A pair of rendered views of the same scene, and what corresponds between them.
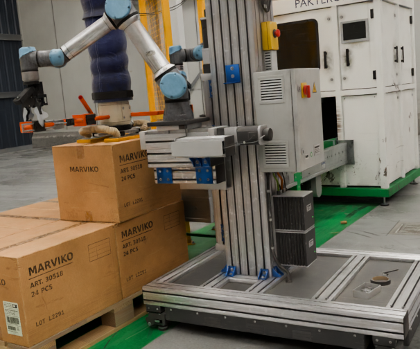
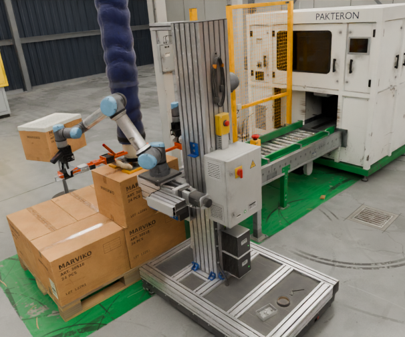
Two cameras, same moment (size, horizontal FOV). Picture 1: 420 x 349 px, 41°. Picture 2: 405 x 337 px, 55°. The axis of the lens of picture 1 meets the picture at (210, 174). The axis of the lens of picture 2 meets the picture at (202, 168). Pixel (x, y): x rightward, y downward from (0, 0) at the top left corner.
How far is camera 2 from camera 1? 1.36 m
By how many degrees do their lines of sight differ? 21
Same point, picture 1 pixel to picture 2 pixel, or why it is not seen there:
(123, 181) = (129, 202)
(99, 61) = not seen: hidden behind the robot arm
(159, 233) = (161, 225)
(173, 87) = (146, 164)
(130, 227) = (137, 227)
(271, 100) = (214, 177)
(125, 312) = (132, 276)
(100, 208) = (117, 216)
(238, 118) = (198, 178)
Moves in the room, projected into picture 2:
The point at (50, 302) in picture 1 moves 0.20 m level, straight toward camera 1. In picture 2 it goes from (75, 281) to (69, 299)
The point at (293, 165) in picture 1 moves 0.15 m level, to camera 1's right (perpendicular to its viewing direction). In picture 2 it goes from (226, 222) to (249, 224)
